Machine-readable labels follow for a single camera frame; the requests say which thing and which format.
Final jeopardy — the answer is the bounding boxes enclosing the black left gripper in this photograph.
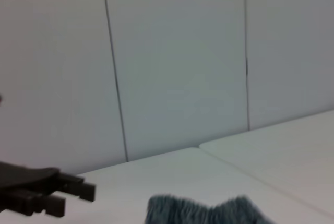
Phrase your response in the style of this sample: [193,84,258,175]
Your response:
[0,161,96,216]

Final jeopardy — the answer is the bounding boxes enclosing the blue denim shorts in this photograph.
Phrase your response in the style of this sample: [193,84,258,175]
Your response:
[145,194,277,224]

